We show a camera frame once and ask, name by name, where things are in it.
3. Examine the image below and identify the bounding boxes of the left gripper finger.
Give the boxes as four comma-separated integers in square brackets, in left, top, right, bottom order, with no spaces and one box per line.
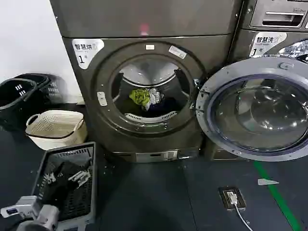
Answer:
[45,162,80,184]
[68,170,91,189]

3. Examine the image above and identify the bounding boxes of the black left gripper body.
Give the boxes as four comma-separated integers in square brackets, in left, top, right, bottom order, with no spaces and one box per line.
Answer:
[38,178,73,208]

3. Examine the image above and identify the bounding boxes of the grey mesh laundry crate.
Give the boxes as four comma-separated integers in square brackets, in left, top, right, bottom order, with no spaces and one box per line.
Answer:
[28,141,97,231]

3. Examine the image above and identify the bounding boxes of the cream plastic laundry basket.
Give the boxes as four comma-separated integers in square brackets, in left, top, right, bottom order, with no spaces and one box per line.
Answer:
[25,110,88,151]

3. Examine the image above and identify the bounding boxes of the black plastic laundry basket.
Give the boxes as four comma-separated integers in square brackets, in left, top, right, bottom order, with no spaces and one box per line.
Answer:
[13,73,64,104]
[0,78,39,132]

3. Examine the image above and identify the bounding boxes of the yellow-green garment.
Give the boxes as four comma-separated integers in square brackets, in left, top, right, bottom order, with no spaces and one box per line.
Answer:
[128,89,152,112]

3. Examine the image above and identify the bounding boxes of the white grey patterned garment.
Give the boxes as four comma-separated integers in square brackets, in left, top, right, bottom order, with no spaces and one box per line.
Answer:
[146,87,166,107]

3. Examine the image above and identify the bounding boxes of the dark blue garment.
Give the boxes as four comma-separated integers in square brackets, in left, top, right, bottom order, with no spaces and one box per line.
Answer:
[147,98,179,114]

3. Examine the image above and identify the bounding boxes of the white number sticker on dryer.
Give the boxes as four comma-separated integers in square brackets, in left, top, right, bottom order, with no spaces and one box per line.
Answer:
[71,38,105,71]

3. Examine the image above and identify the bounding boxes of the metal floor socket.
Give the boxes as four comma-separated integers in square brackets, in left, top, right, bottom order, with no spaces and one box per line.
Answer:
[218,186,247,212]

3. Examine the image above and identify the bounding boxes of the white power plug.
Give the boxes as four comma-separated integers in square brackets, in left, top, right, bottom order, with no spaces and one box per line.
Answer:
[227,191,238,205]

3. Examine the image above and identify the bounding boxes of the grey front-load dryer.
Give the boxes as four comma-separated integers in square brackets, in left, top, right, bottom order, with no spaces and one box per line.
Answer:
[49,0,244,165]

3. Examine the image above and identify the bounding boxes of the pale paper scrap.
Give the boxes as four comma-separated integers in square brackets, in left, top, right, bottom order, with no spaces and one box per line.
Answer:
[257,178,280,186]

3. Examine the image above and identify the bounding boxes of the round glass dryer door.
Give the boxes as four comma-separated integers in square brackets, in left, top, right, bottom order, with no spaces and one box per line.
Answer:
[195,57,308,162]

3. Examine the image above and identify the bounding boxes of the green floor tape strip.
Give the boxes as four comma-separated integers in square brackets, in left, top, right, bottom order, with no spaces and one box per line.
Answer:
[252,160,303,231]

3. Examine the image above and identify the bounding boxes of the grey front-load washer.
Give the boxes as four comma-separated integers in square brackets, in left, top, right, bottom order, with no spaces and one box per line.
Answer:
[211,0,308,161]

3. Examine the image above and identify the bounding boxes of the white number sticker on washer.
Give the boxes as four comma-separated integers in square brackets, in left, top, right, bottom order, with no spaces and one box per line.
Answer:
[249,32,288,58]

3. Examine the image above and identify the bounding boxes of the white power cable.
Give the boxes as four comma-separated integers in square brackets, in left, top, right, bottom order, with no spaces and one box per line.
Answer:
[231,203,260,231]

